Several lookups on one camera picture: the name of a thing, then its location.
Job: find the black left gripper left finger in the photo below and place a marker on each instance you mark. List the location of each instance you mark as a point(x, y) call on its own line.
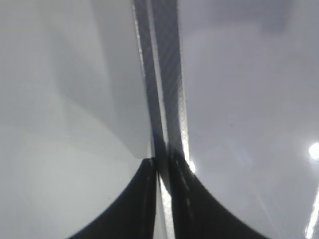
point(132, 214)

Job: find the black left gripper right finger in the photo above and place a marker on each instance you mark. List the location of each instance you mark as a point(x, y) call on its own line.
point(196, 213)

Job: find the white board with grey frame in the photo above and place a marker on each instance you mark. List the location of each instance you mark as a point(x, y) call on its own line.
point(233, 86)

